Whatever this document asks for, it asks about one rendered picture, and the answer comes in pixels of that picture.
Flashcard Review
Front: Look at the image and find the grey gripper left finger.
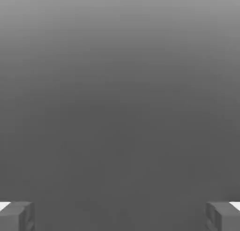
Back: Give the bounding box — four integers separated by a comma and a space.
0, 201, 36, 231

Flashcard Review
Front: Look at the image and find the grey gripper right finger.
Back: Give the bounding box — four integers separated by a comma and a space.
205, 201, 240, 231

